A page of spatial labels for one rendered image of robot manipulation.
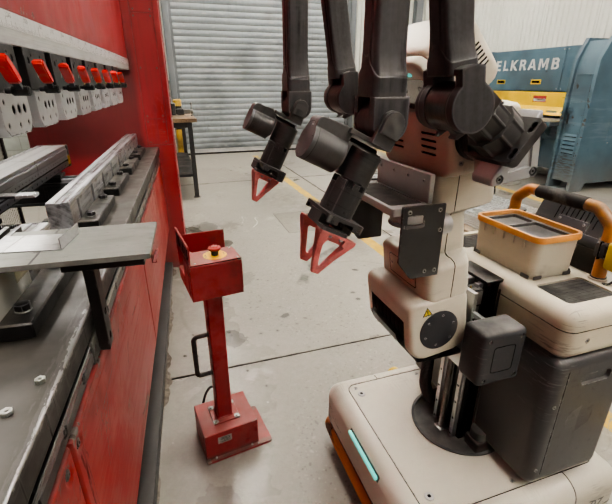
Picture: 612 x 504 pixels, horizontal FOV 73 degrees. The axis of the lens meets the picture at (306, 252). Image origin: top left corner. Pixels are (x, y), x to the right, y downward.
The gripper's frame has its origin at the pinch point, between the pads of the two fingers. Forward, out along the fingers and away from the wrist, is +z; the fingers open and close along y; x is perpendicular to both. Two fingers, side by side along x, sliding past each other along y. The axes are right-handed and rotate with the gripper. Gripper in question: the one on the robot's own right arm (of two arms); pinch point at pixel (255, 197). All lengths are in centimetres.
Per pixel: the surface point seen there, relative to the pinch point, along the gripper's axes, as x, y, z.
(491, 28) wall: 486, -638, -385
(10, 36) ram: -58, -4, -11
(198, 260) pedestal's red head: -3.6, -14.9, 26.1
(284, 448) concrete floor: 53, -9, 85
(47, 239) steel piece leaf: -38.7, 19.1, 19.0
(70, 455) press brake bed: -24, 48, 39
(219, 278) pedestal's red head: 3.7, -12.2, 28.7
